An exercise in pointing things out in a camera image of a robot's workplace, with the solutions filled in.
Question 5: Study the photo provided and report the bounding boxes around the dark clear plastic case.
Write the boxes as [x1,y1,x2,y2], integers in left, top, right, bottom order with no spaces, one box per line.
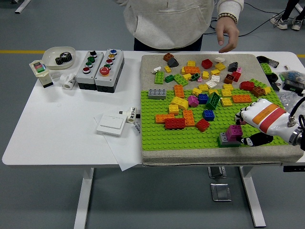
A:
[266,59,280,69]

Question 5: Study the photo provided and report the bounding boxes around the long red toy brick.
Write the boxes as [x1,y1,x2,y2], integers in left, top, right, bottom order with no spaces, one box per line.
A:
[164,117,186,130]

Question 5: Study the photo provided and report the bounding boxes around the yellow curved toy brick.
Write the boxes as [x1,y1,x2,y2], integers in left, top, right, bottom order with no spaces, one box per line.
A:
[170,96,189,110]

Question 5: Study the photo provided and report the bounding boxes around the metal floor box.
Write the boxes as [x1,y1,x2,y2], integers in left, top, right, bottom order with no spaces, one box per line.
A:
[210,183,232,202]
[207,166,226,179]

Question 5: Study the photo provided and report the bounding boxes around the grey foam mat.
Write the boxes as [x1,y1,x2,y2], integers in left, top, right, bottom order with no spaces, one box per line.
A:
[139,54,305,167]

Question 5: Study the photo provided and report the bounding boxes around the person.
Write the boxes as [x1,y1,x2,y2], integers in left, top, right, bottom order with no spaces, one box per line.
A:
[116,0,245,53]
[270,0,305,31]

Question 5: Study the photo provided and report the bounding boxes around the black gear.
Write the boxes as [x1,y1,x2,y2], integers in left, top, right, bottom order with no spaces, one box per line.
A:
[55,52,73,65]

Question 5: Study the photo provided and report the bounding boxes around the white switch module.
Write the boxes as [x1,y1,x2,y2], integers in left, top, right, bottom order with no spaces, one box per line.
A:
[29,59,54,88]

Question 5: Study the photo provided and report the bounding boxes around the white labelled tube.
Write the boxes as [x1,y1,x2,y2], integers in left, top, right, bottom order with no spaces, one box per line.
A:
[126,106,138,124]

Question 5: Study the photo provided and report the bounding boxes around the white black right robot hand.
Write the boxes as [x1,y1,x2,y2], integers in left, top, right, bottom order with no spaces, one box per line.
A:
[234,99,298,146]

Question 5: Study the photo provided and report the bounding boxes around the grey four-button control box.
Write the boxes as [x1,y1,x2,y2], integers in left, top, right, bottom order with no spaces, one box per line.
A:
[75,51,105,91]

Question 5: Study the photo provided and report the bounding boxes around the white table foot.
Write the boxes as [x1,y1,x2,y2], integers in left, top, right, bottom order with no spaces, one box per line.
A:
[14,0,32,14]

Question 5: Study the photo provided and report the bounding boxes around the lime green toy brick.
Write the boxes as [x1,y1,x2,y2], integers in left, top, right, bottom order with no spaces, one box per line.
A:
[260,62,273,75]
[154,71,165,85]

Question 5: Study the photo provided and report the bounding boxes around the red square toy brick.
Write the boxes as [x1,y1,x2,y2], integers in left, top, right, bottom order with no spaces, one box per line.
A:
[195,118,211,132]
[201,58,213,70]

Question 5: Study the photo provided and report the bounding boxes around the grey emergency-stop control box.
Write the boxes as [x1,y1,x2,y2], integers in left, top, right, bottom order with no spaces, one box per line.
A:
[94,48,125,93]

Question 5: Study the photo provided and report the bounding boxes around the black floor cable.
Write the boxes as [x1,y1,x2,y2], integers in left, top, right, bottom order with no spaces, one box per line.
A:
[209,9,286,38]

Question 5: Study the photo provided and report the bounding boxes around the white wall switch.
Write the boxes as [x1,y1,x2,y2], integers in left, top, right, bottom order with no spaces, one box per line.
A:
[96,114,126,136]

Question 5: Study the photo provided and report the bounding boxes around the orange toy brick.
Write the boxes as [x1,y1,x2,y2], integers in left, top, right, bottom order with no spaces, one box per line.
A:
[154,113,175,124]
[183,66,201,74]
[182,109,196,127]
[173,84,185,99]
[231,94,253,104]

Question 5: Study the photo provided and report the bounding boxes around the white table leg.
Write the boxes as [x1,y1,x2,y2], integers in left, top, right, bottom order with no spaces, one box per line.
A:
[238,166,267,228]
[73,167,95,229]

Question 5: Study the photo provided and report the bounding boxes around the beaded bracelet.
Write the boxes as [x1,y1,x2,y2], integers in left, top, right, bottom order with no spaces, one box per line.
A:
[217,13,238,24]

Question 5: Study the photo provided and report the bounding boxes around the white pipe fitting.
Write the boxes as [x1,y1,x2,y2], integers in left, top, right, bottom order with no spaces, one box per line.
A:
[59,73,77,91]

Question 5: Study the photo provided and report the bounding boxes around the white bowl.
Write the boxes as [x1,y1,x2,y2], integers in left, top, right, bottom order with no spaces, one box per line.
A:
[42,46,77,70]

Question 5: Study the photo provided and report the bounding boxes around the long grey toy brick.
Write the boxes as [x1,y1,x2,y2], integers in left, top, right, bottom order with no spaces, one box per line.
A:
[147,88,167,100]

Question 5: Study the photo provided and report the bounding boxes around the black table control panel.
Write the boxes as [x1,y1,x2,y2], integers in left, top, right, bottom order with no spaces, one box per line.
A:
[283,165,305,172]

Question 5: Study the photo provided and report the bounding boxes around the black box green label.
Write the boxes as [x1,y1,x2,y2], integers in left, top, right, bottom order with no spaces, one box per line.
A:
[283,79,305,95]

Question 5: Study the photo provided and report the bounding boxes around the person's left hand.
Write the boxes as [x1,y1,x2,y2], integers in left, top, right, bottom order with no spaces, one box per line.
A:
[216,17,240,53]

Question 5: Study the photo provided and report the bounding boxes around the white paper sheet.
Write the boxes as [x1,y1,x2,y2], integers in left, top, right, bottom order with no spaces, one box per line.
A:
[93,114,143,172]

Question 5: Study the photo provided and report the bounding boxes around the clear bag blue parts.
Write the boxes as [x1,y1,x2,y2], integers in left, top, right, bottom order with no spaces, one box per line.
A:
[279,70,305,83]

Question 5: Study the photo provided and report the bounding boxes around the red curved toy brick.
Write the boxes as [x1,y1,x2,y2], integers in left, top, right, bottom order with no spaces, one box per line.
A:
[239,81,255,92]

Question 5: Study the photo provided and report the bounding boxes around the blue toy brick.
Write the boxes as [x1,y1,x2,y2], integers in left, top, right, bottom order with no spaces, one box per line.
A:
[202,109,215,121]
[197,93,210,104]

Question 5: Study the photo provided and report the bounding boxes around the green studded baseplate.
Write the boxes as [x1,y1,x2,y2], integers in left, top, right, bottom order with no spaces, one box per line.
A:
[140,88,300,151]

